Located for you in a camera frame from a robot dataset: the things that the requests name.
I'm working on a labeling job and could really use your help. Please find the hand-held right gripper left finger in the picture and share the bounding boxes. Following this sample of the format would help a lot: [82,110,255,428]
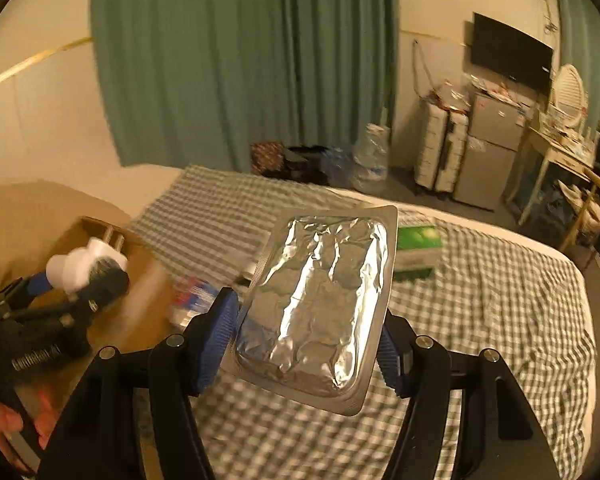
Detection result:
[37,287,241,480]

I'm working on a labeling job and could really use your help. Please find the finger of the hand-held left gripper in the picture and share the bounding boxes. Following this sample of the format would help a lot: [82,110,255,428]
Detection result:
[10,267,131,333]
[2,270,56,307]

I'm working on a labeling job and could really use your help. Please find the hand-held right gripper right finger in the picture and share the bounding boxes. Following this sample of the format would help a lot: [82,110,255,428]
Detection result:
[375,310,563,480]

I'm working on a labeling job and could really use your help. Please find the brown cardboard box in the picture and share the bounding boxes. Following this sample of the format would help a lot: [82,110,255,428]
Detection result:
[10,216,193,361]

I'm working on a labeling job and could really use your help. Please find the white animal figurine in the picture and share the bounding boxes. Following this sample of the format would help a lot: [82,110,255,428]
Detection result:
[46,238,130,296]

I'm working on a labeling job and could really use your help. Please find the silver foil blister pack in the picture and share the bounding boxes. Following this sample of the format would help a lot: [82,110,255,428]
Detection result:
[234,205,399,417]

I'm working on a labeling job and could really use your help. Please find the green medicine box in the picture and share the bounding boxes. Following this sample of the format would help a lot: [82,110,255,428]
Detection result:
[396,225,448,281]

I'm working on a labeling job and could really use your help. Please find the person's left hand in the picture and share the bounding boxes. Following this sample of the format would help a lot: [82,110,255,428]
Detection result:
[0,392,58,466]

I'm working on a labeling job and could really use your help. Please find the red blue printed packet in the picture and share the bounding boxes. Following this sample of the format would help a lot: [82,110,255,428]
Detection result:
[170,275,222,332]

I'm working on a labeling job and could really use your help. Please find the green checkered bed sheet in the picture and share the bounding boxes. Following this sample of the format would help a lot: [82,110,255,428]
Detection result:
[130,165,598,480]

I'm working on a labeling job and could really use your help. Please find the black bag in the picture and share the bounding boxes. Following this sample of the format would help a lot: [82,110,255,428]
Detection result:
[285,146,331,183]

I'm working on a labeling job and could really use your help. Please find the blue plastic bag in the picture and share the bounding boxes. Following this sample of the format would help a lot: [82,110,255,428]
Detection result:
[325,147,356,186]

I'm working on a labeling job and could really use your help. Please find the large clear water bottle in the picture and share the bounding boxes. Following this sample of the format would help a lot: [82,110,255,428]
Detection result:
[352,123,392,193]

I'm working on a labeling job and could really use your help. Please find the white ribbed suitcase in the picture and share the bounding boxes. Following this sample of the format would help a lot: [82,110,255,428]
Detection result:
[412,95,471,193]

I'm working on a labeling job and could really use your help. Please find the grey small fridge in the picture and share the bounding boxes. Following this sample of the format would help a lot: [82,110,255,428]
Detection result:
[452,82,531,211]

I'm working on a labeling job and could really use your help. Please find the wide green curtain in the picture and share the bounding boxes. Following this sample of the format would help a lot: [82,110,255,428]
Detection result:
[90,0,400,178]

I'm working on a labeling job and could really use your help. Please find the white vanity table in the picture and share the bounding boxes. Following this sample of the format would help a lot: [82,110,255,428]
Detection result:
[505,120,600,256]

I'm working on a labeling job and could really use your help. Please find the narrow green curtain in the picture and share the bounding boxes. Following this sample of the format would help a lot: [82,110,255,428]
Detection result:
[550,0,600,131]

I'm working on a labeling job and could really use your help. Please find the hanging wall cable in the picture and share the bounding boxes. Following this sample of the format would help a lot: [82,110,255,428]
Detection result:
[412,37,433,98]

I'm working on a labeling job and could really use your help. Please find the black wall television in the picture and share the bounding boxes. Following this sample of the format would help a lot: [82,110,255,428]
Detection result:
[470,11,554,95]

